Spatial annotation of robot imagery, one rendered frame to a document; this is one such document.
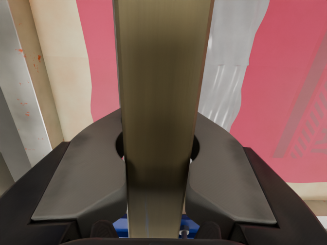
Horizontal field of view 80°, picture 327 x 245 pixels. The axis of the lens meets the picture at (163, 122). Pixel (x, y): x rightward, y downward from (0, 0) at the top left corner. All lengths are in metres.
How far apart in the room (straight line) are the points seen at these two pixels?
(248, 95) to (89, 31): 0.22
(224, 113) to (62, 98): 0.23
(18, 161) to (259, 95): 1.85
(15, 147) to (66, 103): 1.58
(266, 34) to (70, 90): 0.26
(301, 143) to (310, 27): 0.18
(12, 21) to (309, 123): 0.39
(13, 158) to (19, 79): 1.70
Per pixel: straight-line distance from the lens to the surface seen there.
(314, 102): 0.35
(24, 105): 0.29
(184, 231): 0.39
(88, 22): 0.26
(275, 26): 0.28
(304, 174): 0.44
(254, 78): 0.29
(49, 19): 0.28
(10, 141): 1.85
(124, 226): 0.39
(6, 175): 0.36
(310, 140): 0.39
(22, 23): 0.27
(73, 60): 0.28
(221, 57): 0.26
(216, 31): 0.25
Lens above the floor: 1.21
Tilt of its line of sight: 59 degrees down
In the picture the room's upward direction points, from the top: 178 degrees clockwise
